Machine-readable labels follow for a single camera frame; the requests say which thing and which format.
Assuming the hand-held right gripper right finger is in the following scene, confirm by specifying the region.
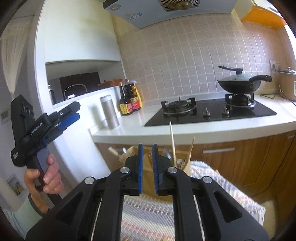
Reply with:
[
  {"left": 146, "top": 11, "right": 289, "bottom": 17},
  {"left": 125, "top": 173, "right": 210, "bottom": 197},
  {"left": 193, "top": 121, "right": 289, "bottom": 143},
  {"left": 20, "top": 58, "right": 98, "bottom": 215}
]
[{"left": 152, "top": 143, "right": 270, "bottom": 241}]

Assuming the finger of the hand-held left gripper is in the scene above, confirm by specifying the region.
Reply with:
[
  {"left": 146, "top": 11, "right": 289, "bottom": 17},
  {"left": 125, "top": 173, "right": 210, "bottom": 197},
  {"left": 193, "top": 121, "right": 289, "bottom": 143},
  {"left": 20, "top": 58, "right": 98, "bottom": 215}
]
[
  {"left": 47, "top": 101, "right": 81, "bottom": 120},
  {"left": 54, "top": 113, "right": 81, "bottom": 137}
]

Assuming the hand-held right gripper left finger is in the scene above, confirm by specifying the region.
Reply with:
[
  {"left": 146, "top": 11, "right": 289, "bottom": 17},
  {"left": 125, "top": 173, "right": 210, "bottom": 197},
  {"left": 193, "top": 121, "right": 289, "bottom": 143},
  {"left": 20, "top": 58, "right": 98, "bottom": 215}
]
[{"left": 25, "top": 144, "right": 145, "bottom": 241}]

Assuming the yellow plastic utensil basket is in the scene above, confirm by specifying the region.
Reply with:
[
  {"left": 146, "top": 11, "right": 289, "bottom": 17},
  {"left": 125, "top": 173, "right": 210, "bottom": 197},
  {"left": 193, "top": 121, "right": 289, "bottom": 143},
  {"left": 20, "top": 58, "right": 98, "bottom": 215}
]
[{"left": 108, "top": 146, "right": 193, "bottom": 180}]

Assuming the wooden chopstick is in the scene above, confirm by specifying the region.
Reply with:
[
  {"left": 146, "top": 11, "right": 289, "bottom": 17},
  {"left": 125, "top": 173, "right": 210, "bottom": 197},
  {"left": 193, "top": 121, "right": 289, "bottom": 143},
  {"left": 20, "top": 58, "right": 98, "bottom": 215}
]
[
  {"left": 169, "top": 122, "right": 176, "bottom": 166},
  {"left": 184, "top": 137, "right": 196, "bottom": 168}
]

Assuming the person's left forearm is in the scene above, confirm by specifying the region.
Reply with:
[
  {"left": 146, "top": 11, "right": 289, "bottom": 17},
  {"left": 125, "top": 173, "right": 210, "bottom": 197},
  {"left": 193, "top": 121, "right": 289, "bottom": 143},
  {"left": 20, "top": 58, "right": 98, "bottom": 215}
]
[{"left": 11, "top": 193, "right": 50, "bottom": 241}]

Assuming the person's left hand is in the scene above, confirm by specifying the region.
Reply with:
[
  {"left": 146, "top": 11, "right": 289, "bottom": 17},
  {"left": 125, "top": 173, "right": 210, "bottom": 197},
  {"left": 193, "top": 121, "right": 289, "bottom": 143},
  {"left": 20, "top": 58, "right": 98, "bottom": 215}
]
[{"left": 24, "top": 154, "right": 65, "bottom": 216}]

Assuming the small dark bottle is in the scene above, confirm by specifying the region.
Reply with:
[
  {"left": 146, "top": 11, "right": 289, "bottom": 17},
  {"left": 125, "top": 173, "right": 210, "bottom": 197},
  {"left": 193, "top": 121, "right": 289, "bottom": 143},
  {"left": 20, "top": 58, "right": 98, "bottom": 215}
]
[{"left": 48, "top": 85, "right": 56, "bottom": 105}]

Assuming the black appliance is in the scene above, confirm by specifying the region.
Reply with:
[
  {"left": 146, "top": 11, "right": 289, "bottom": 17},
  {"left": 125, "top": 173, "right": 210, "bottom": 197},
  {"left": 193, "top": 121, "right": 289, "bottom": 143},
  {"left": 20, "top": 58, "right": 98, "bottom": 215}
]
[{"left": 59, "top": 72, "right": 101, "bottom": 96}]

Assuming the steel thermos canister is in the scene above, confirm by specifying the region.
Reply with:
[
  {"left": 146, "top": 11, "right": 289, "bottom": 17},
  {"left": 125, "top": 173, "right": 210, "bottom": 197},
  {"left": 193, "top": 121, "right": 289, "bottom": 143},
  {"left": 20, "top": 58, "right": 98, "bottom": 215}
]
[{"left": 100, "top": 95, "right": 120, "bottom": 130}]

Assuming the striped woven table mat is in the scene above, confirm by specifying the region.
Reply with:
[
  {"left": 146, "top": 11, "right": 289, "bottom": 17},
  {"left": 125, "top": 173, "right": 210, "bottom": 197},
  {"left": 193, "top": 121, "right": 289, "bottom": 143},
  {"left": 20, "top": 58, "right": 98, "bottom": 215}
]
[{"left": 91, "top": 160, "right": 266, "bottom": 241}]

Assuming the red-brown box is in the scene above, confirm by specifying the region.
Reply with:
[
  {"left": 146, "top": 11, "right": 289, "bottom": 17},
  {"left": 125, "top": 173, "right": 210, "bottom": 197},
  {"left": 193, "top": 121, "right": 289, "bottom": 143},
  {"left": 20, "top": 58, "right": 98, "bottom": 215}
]
[{"left": 98, "top": 79, "right": 121, "bottom": 88}]

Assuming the dark soy sauce bottle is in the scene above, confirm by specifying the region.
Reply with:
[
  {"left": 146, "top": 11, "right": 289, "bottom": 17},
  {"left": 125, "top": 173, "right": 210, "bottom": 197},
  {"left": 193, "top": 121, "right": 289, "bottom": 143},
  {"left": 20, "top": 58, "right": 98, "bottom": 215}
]
[{"left": 119, "top": 82, "right": 134, "bottom": 116}]

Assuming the large red label sauce bottle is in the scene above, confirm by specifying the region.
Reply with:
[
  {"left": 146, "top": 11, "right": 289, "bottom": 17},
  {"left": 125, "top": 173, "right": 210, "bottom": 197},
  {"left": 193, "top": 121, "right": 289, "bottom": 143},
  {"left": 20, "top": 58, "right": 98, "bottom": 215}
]
[{"left": 124, "top": 79, "right": 139, "bottom": 112}]

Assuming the yellow bottle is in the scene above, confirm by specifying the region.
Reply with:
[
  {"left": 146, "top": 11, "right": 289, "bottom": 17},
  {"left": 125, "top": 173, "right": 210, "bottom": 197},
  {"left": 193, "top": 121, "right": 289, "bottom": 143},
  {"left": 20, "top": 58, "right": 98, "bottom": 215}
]
[{"left": 135, "top": 86, "right": 142, "bottom": 109}]

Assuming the white curtain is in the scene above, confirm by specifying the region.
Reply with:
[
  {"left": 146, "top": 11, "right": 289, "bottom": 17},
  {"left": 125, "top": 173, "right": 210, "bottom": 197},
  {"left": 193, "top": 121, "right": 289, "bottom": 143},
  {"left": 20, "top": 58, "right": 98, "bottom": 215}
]
[{"left": 0, "top": 19, "right": 31, "bottom": 94}]

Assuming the wooden kitchen counter cabinet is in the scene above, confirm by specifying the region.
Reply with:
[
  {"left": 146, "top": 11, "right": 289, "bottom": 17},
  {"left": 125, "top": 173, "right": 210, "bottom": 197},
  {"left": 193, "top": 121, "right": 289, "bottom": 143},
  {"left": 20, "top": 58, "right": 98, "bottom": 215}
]
[{"left": 89, "top": 93, "right": 296, "bottom": 204}]

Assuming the black gas stove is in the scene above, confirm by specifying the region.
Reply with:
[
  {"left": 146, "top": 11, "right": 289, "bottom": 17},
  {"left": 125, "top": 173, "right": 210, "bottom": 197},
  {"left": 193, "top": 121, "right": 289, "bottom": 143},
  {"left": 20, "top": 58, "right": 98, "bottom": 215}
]
[{"left": 144, "top": 96, "right": 277, "bottom": 127}]

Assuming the black wok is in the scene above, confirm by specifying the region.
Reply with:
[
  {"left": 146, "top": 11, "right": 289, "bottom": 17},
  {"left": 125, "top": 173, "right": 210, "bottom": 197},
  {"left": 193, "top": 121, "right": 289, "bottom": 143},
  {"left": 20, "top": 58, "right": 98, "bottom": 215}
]
[{"left": 217, "top": 75, "right": 273, "bottom": 93}]

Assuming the range hood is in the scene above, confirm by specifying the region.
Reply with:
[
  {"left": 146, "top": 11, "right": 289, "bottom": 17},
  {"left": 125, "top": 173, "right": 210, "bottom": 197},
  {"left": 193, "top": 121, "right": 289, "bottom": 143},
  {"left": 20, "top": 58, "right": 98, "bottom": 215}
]
[{"left": 103, "top": 0, "right": 241, "bottom": 29}]

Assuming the beige rice cooker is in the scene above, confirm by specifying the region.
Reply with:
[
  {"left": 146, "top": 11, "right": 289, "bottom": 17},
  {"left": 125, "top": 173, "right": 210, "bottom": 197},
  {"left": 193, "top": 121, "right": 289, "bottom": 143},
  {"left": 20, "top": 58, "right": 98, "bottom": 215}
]
[{"left": 278, "top": 66, "right": 296, "bottom": 101}]

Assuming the white wire handle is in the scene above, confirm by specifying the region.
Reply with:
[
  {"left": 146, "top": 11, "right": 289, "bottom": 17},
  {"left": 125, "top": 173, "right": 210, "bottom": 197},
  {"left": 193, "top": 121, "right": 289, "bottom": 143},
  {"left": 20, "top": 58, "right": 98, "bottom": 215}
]
[{"left": 64, "top": 84, "right": 87, "bottom": 99}]

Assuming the small wall poster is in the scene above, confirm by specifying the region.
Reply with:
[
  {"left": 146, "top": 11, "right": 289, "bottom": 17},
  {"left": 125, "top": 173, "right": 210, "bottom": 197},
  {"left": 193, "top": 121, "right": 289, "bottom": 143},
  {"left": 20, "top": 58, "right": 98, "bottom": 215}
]
[{"left": 6, "top": 174, "right": 26, "bottom": 198}]

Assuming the black power cable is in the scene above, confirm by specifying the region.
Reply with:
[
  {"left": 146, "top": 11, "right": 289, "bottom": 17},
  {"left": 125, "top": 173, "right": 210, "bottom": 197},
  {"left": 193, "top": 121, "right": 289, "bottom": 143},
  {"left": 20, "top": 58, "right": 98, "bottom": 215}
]
[{"left": 259, "top": 89, "right": 296, "bottom": 102}]

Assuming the orange wall cabinet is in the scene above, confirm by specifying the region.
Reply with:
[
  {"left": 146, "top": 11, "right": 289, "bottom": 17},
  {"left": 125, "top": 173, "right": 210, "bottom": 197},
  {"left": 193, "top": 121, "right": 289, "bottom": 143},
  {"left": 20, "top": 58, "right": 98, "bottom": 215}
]
[{"left": 240, "top": 0, "right": 287, "bottom": 30}]

